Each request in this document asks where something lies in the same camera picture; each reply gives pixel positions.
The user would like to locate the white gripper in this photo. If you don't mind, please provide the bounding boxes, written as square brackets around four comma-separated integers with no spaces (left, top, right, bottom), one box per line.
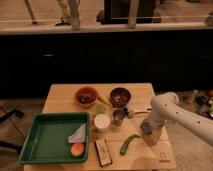
[140,121,162,146]

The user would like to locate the blue sponge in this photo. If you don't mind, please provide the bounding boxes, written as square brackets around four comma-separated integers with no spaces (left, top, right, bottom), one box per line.
[141,123,152,135]

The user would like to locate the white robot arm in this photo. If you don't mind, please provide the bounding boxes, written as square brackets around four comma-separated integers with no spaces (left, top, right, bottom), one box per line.
[141,92,213,147]

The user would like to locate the small metal cup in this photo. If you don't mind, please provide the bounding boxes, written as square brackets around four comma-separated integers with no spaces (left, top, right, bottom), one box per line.
[113,110,125,126]

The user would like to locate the white paper cup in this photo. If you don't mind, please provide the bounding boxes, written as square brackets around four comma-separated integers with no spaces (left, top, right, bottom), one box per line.
[94,114,111,132]

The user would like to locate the green small cup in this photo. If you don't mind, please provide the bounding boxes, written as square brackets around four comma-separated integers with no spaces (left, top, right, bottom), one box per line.
[95,104,106,115]

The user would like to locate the green cucumber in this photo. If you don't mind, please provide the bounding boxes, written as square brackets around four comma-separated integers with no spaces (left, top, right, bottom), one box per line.
[119,134,141,155]

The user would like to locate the dark brown bowl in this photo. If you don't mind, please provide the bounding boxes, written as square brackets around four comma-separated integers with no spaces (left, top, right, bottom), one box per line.
[110,87,131,108]

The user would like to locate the black rectangular whetstone block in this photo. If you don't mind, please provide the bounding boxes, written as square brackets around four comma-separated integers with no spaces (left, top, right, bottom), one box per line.
[95,139,113,167]

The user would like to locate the yellow wooden spoon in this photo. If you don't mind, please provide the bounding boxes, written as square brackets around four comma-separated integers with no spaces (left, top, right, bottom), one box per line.
[98,96,112,107]

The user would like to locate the grey folded cloth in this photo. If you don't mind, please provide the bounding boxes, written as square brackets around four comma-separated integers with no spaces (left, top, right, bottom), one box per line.
[68,124,86,143]

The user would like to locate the orange bowl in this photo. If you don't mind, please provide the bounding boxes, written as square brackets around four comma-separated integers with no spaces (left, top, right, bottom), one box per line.
[74,87,98,108]

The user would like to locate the orange round fruit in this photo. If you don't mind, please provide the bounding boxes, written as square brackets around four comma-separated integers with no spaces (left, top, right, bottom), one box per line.
[71,143,85,157]

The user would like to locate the green plastic tray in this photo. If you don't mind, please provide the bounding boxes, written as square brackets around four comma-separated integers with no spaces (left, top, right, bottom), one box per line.
[19,112,90,164]

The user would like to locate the black chair leg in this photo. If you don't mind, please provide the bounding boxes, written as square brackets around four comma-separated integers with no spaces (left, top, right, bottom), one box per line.
[0,109,24,124]

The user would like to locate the black handled spatula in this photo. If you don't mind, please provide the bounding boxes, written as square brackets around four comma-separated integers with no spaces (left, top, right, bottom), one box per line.
[123,107,152,117]

